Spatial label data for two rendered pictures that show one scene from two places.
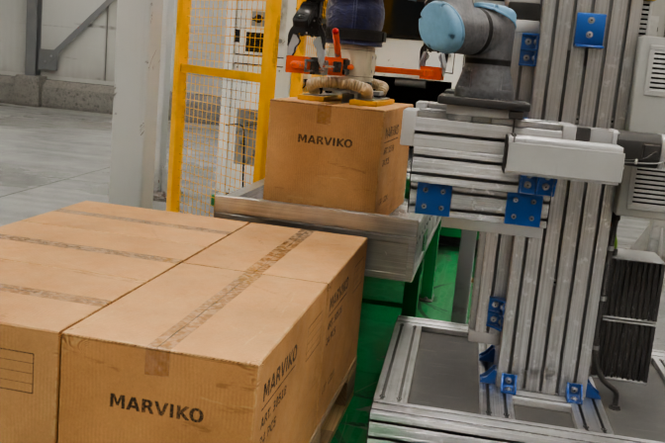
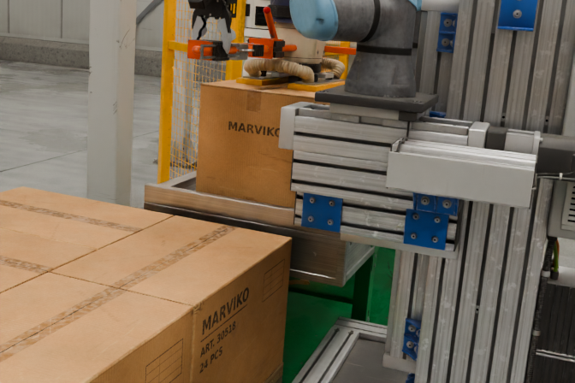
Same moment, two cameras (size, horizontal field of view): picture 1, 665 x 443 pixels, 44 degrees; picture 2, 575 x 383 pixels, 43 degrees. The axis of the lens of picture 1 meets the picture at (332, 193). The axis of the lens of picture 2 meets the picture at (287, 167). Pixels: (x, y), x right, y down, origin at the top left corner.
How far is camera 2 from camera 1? 0.70 m
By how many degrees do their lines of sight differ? 10
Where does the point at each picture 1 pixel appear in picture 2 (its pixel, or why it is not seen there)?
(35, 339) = not seen: outside the picture
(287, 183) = (218, 173)
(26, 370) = not seen: outside the picture
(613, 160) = (518, 179)
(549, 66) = (471, 53)
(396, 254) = (325, 256)
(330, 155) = (260, 145)
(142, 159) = (116, 138)
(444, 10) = not seen: outside the picture
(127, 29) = (99, 8)
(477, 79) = (364, 72)
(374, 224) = not seen: hidden behind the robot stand
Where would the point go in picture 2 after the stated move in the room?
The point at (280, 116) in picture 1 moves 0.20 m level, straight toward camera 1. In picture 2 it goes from (210, 102) to (196, 109)
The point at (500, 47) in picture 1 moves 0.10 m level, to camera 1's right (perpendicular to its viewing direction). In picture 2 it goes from (392, 33) to (442, 37)
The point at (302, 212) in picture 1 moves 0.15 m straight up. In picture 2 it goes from (228, 205) to (232, 158)
